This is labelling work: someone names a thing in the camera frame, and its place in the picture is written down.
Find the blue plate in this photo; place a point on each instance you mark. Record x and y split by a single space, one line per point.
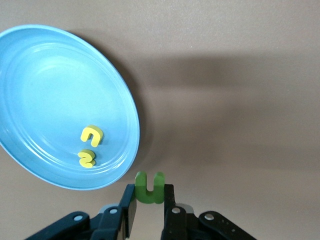
50 87

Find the green foam letter u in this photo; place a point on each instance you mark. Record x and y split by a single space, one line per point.
147 197

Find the yellow foam letter s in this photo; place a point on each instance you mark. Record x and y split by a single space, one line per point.
86 162

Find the yellow foam letter u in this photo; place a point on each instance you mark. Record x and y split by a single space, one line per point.
93 130

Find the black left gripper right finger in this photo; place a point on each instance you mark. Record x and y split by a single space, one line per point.
170 220

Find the brown table cover sheet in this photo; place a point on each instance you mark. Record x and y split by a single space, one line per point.
225 125

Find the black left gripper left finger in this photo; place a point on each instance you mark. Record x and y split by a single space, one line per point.
127 212

